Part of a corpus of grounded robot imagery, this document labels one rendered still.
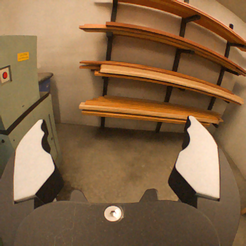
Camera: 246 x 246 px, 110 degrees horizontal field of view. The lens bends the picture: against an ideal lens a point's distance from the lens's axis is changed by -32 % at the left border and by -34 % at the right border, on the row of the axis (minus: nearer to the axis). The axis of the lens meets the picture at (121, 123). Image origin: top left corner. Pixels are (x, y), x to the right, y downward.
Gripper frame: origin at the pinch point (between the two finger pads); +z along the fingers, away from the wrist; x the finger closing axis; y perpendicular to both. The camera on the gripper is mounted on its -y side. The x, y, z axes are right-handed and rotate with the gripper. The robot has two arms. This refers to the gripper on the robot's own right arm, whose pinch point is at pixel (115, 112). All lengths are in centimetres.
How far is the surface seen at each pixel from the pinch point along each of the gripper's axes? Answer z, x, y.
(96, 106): 131, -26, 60
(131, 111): 129, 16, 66
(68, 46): 177, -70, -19
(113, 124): 178, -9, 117
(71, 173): 75, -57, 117
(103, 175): 76, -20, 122
